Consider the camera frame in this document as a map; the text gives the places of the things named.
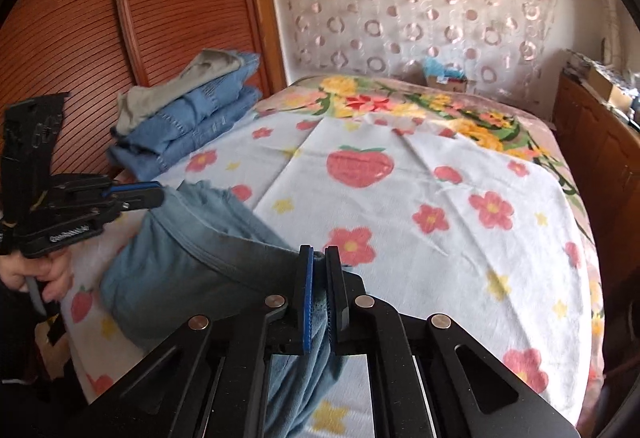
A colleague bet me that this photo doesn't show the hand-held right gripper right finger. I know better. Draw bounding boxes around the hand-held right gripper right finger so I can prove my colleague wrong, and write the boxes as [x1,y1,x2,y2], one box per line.
[325,245,581,438]

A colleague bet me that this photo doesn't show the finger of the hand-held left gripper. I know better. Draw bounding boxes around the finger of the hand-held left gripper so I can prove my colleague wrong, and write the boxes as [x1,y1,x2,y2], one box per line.
[102,182,164,199]
[107,190,165,215]

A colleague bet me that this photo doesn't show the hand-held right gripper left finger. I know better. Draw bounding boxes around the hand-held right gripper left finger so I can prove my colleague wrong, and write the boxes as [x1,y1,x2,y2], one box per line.
[75,244,316,438]

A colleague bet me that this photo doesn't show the grey-blue pants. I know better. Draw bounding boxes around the grey-blue pants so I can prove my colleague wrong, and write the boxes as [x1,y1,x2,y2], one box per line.
[99,180,351,438]

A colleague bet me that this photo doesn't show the person's left forearm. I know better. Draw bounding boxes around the person's left forearm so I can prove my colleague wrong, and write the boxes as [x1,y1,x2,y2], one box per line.
[0,298,88,438]

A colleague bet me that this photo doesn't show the folded grey pants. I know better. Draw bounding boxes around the folded grey pants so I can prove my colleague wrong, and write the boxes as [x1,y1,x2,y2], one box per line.
[116,49,246,130]

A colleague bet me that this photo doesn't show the person's left hand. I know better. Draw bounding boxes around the person's left hand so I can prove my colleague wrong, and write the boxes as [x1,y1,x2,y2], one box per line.
[0,248,75,304]

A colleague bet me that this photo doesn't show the folded blue jeans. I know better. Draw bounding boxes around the folded blue jeans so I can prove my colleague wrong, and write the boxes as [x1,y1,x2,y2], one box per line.
[112,52,262,140]
[109,87,263,181]

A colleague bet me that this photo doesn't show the white strawberry printed sheet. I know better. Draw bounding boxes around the white strawberry printed sheet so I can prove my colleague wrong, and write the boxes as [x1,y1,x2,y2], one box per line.
[62,110,601,438]

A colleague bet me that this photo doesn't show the floral blanket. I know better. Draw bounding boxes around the floral blanket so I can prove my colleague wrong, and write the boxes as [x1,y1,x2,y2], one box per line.
[255,75,601,239]

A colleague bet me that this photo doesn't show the small cardboard box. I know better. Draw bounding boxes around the small cardboard box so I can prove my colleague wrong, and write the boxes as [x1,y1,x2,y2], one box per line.
[424,58,476,94]

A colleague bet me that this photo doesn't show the circle patterned sheer curtain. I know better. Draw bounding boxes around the circle patterned sheer curtain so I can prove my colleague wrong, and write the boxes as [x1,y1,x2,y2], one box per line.
[265,0,558,89]

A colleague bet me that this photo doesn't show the wooden side cabinet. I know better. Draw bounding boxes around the wooden side cabinet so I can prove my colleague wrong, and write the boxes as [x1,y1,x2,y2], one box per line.
[552,73,640,369]

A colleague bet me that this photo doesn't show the clutter of boxes on cabinet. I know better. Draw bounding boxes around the clutter of boxes on cabinet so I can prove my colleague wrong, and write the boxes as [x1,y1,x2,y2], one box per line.
[565,48,640,131]

